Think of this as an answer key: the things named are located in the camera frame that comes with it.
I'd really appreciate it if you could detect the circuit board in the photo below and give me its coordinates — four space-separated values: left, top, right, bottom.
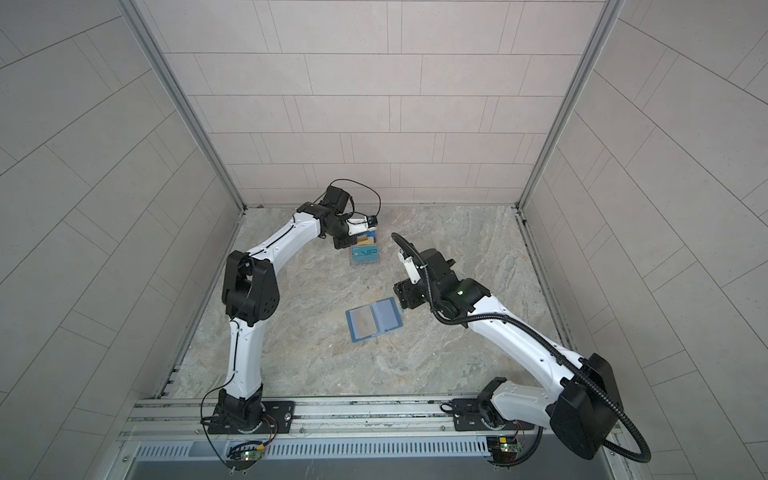
486 436 522 467
226 441 266 471

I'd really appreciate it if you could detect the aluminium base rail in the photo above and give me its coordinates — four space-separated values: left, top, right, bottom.
118 386 552 441

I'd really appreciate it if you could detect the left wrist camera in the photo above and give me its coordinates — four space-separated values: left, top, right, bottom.
346 216 378 236

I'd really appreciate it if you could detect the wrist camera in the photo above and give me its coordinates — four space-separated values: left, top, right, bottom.
346 216 378 236
398 250 421 285

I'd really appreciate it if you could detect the black corrugated cable conduit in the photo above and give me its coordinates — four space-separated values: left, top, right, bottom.
391 232 653 464

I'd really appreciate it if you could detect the aluminium corner post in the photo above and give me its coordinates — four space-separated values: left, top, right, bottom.
115 0 247 213
517 0 623 212

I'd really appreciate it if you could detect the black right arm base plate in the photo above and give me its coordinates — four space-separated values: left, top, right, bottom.
440 398 536 432

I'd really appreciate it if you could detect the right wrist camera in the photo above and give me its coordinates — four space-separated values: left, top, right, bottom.
398 250 421 285

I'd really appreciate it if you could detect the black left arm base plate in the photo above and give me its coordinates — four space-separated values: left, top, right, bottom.
201 401 296 435

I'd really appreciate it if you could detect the white vent grille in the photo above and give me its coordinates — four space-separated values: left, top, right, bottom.
135 436 490 461

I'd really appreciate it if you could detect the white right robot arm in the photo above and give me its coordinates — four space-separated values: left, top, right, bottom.
394 241 623 459

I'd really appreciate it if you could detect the gold VIP card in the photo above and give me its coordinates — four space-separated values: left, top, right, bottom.
356 232 377 246

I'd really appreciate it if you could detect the right circuit board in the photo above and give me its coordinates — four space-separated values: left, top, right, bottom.
486 436 522 467

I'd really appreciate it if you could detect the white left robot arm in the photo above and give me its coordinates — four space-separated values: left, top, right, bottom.
201 185 378 434

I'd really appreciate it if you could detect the left circuit board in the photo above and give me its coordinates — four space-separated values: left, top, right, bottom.
226 441 266 471

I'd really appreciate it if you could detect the blue-grey card holder wallet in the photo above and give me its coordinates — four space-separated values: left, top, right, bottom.
345 297 403 343

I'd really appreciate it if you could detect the right aluminium corner post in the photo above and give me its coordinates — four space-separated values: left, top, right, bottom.
517 0 623 212

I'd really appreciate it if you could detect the thin black camera cable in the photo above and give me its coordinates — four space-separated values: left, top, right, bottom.
314 178 383 220

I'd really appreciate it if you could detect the teal VIP card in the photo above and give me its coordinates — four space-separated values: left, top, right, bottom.
350 245 379 265

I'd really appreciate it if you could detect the left aluminium corner post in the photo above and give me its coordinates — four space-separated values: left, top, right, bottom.
115 0 247 213

